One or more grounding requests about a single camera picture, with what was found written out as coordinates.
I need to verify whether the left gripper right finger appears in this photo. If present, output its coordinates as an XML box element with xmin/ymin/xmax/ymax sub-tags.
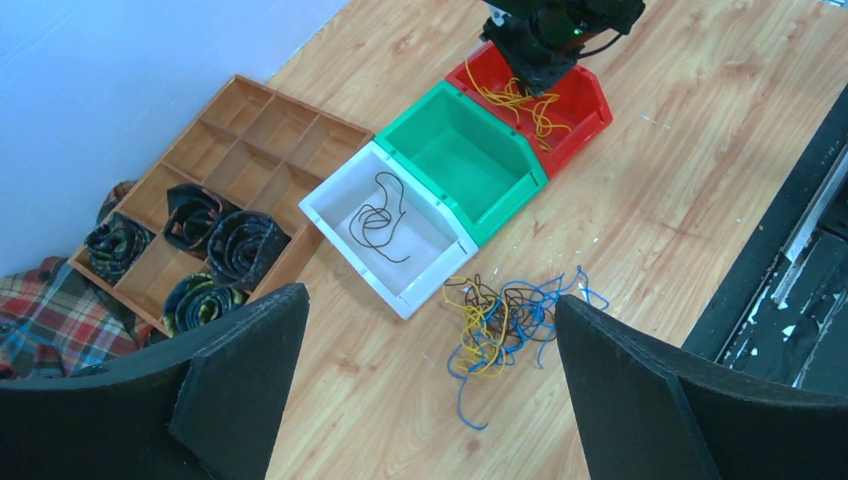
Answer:
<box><xmin>555</xmin><ymin>295</ymin><xmax>847</xmax><ymax>479</ymax></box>

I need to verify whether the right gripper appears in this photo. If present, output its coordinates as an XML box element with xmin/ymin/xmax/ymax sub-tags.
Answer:
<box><xmin>496</xmin><ymin>33</ymin><xmax>583</xmax><ymax>96</ymax></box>

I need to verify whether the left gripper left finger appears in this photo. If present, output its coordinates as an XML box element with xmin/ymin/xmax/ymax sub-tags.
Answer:
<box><xmin>1</xmin><ymin>283</ymin><xmax>310</xmax><ymax>479</ymax></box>

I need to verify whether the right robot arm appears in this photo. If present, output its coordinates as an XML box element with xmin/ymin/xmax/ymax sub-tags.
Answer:
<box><xmin>480</xmin><ymin>0</ymin><xmax>646</xmax><ymax>96</ymax></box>

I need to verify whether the red plastic bin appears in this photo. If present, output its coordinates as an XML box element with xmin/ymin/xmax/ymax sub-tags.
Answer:
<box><xmin>445</xmin><ymin>42</ymin><xmax>613</xmax><ymax>178</ymax></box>

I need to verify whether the green plastic bin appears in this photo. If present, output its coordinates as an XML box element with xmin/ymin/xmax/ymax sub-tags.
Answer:
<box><xmin>375</xmin><ymin>81</ymin><xmax>548</xmax><ymax>247</ymax></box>

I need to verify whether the plaid cloth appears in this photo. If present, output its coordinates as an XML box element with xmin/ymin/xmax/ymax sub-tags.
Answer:
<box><xmin>1</xmin><ymin>180</ymin><xmax>154</xmax><ymax>381</ymax></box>

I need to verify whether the wooden compartment tray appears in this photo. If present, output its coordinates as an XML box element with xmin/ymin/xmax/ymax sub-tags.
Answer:
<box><xmin>68</xmin><ymin>75</ymin><xmax>374</xmax><ymax>331</ymax></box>

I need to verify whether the white plastic bin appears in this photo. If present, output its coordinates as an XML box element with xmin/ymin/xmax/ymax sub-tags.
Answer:
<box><xmin>299</xmin><ymin>141</ymin><xmax>479</xmax><ymax>320</ymax></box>

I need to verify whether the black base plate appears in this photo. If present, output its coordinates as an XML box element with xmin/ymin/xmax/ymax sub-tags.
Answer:
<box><xmin>683</xmin><ymin>92</ymin><xmax>847</xmax><ymax>396</ymax></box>

